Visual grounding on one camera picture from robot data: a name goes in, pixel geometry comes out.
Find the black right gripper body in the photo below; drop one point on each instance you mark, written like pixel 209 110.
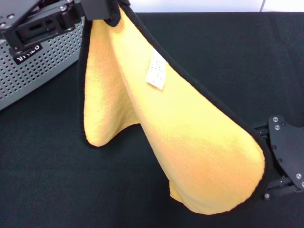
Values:
pixel 289 152

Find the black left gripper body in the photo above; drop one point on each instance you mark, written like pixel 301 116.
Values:
pixel 9 22

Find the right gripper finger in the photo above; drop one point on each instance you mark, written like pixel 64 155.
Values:
pixel 278 187
pixel 262 130

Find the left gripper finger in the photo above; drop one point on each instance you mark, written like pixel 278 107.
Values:
pixel 97 9

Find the yellow towel black edge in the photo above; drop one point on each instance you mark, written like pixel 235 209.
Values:
pixel 190 142

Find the grey perforated storage box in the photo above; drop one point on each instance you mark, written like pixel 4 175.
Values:
pixel 47 66

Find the black tablecloth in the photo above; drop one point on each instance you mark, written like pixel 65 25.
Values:
pixel 47 178

